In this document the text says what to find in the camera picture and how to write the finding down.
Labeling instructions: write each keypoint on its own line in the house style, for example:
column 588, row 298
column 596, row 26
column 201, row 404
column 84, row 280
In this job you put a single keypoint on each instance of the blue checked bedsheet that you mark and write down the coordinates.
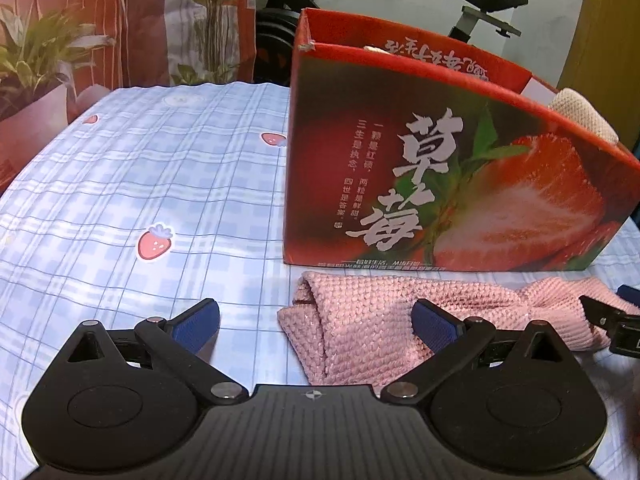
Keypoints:
column 150, row 170

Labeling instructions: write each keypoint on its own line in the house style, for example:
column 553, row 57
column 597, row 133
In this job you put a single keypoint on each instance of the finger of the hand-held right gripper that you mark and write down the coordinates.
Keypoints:
column 622, row 335
column 631, row 295

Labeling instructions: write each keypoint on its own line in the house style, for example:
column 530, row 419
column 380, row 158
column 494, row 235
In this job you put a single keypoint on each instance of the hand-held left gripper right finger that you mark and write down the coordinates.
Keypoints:
column 436, row 329

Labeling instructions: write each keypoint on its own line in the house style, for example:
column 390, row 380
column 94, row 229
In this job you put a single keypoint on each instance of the yellow wooden door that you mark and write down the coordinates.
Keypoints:
column 600, row 35

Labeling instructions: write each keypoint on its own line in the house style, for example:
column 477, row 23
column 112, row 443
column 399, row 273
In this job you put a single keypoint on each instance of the pink knitted cloth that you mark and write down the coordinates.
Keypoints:
column 360, row 320

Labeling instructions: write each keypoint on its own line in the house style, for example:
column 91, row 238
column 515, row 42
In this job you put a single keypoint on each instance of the printed backdrop cloth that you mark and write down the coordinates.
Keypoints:
column 50, row 60

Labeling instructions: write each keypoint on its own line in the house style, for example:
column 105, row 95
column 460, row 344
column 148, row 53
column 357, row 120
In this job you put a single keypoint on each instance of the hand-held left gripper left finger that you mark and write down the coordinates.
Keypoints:
column 197, row 324

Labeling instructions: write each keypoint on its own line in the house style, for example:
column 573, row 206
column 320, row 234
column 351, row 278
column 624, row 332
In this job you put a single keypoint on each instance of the cream knitted cloth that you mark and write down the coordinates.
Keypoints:
column 580, row 110

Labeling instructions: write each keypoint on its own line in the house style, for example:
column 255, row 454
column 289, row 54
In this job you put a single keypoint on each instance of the red strawberry print box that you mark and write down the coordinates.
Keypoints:
column 350, row 185

